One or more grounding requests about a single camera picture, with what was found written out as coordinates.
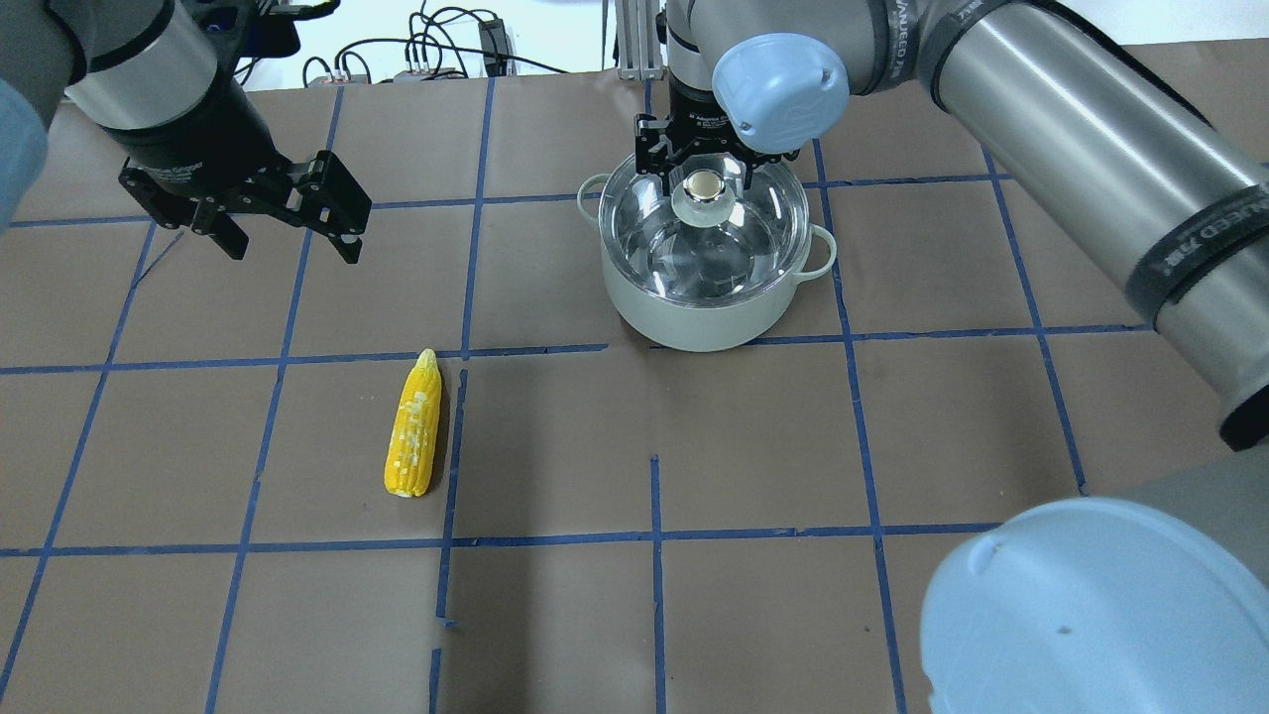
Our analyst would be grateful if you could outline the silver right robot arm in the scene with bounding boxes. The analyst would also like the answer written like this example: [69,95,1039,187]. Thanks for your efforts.
[666,1,1266,713]

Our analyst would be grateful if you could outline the aluminium frame post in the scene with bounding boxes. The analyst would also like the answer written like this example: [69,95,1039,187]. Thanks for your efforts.
[612,1,662,81]

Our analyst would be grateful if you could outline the glass pot lid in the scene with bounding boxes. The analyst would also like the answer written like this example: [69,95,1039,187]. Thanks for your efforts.
[596,153,811,307]

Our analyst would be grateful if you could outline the black power adapter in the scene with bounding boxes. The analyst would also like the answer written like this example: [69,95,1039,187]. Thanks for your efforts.
[478,18,513,76]

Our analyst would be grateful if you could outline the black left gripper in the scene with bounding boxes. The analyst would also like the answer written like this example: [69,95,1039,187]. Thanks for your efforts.
[118,68,372,264]

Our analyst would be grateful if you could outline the yellow corn cob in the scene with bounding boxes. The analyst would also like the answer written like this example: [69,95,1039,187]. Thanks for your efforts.
[385,349,443,498]

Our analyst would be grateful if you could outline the pale green cooking pot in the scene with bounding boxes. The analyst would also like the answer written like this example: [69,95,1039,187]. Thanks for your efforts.
[575,153,838,353]

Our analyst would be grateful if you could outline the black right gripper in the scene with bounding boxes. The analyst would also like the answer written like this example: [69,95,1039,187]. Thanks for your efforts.
[635,79,801,198]

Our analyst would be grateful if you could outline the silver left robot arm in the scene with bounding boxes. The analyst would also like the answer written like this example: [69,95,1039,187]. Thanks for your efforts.
[3,1,372,264]

